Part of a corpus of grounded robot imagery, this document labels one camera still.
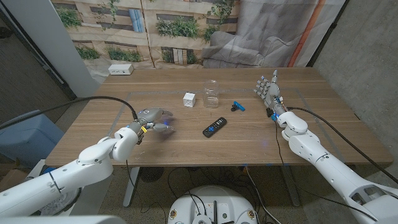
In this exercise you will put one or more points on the white table leg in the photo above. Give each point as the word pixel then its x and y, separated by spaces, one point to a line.
pixel 131 186

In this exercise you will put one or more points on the blue clip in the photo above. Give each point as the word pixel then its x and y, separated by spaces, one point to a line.
pixel 238 106

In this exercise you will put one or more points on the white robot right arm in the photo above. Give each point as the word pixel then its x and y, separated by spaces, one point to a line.
pixel 326 165

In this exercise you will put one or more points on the black TV remote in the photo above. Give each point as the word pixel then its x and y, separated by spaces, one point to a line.
pixel 214 127

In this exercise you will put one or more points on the grey table leg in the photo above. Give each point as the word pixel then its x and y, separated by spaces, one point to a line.
pixel 290 186

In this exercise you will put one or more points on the blue foot pad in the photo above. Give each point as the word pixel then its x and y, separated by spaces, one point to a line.
pixel 48 170

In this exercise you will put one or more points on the dark round floor object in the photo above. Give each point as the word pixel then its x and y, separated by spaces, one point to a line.
pixel 4 32

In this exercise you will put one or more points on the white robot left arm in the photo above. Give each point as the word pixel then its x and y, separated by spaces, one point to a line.
pixel 77 174

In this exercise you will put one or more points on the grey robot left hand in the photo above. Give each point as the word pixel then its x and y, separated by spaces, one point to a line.
pixel 152 116

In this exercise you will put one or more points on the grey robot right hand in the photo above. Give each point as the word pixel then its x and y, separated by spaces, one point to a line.
pixel 273 93

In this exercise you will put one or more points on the printed fabric backdrop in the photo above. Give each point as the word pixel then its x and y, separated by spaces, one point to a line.
pixel 186 46

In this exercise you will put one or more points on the black backdrop stand pole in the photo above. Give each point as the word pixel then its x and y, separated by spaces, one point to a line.
pixel 326 34

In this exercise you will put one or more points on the brown cardboard box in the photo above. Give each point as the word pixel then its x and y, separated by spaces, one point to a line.
pixel 12 179

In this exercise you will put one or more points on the blue grey storage bin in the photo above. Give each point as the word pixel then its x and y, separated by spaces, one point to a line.
pixel 28 137

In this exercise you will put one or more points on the white robot torso base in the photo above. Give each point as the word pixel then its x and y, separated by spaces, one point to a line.
pixel 214 196

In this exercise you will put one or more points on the white power strip box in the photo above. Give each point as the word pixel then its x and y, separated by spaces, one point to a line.
pixel 120 69

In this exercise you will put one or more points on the white cube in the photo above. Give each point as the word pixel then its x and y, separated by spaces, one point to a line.
pixel 189 99

